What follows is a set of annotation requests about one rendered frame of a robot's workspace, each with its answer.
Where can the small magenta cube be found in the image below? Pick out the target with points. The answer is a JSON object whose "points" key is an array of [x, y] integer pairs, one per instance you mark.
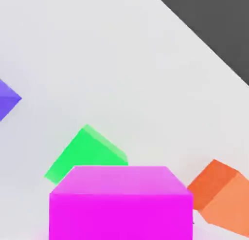
{"points": [[120, 214]]}

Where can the small green cube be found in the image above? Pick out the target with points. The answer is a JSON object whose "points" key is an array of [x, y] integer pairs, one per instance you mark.
{"points": [[85, 150]]}

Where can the small purple cube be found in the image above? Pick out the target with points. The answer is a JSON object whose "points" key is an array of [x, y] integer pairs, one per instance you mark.
{"points": [[6, 99]]}

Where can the small orange cube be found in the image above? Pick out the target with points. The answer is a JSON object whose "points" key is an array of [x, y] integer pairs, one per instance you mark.
{"points": [[221, 197]]}

